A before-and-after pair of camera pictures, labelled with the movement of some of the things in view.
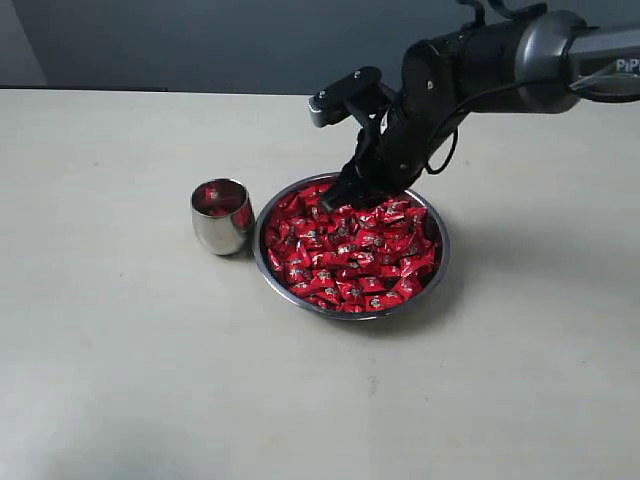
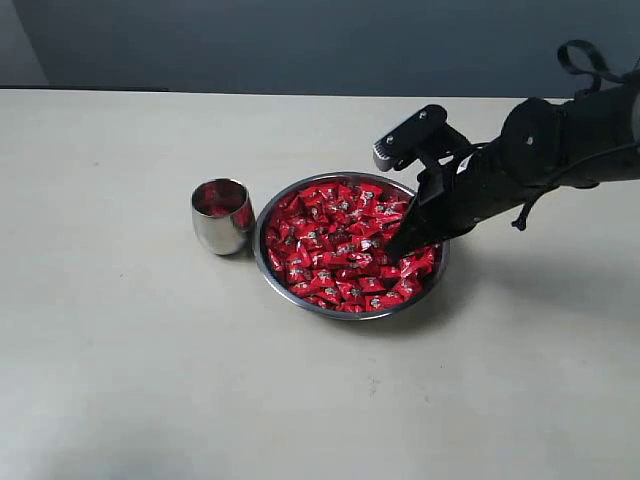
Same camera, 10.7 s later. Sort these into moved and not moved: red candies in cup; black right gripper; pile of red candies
Moved: black right gripper
Not moved: pile of red candies; red candies in cup
